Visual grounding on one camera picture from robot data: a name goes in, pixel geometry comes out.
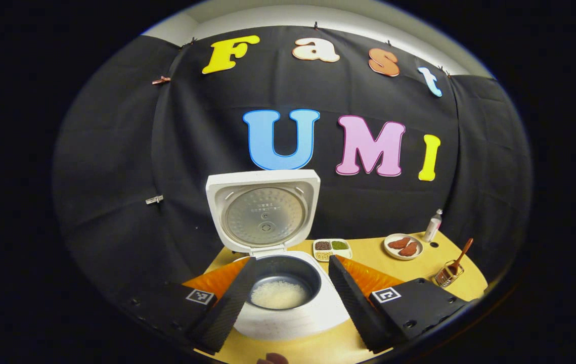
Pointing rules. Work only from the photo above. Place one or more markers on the copper cloth clip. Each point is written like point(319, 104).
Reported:
point(161, 80)

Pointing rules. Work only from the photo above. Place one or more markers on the small clear bottle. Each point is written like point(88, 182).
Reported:
point(432, 228)

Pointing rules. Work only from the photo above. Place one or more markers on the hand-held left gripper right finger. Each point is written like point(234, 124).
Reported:
point(353, 308)

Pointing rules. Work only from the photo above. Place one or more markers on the white round plate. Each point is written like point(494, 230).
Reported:
point(391, 253)

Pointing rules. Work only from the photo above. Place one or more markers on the black backdrop cloth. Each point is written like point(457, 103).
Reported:
point(207, 141)

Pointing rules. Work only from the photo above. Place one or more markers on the white cloth clip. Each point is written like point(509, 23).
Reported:
point(154, 200)

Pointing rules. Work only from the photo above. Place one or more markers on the white rice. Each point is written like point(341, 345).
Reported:
point(278, 296)

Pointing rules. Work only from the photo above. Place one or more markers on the white rice cooker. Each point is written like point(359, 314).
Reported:
point(288, 323)

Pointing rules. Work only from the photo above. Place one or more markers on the brown wooden spoon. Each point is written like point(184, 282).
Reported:
point(462, 253)

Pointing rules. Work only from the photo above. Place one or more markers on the white divided bean dish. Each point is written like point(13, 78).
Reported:
point(332, 251)

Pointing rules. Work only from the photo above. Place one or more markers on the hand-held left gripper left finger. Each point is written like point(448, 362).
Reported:
point(229, 308)

